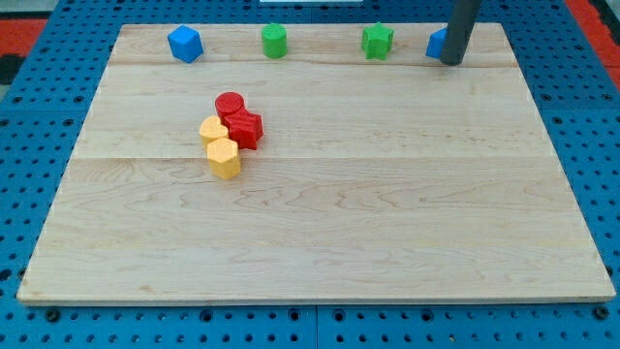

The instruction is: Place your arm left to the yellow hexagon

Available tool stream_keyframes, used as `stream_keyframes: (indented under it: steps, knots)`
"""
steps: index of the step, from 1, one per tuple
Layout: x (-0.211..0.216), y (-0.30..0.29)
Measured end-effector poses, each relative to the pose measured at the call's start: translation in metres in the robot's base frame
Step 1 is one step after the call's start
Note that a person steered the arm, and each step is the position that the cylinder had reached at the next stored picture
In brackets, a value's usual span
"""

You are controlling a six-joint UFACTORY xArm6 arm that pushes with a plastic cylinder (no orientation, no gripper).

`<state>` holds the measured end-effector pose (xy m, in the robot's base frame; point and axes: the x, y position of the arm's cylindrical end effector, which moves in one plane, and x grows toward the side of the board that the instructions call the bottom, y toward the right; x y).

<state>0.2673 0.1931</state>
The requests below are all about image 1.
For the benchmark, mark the blue block behind arm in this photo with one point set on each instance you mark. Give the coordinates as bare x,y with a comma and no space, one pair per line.
436,43

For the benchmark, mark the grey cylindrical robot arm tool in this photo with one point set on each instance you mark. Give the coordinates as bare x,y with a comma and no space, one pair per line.
460,26

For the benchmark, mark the yellow hexagon block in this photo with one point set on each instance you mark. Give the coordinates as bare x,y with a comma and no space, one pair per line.
223,158

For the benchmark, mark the wooden board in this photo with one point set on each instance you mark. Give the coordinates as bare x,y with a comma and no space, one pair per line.
400,181

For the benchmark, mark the red star block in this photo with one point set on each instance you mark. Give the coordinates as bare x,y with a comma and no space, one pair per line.
245,128

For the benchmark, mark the yellow heart block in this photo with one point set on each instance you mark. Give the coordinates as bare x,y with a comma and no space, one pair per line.
211,130

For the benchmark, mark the red cylinder block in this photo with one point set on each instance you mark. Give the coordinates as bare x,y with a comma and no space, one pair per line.
228,103

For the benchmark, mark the green cylinder block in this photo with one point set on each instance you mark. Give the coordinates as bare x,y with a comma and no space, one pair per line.
274,39

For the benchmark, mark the green star block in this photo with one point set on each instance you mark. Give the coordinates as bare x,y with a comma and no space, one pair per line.
376,41

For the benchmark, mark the blue cube block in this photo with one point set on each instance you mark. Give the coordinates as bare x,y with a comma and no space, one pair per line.
185,44

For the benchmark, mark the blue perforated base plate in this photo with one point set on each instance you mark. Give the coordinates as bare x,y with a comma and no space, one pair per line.
45,107

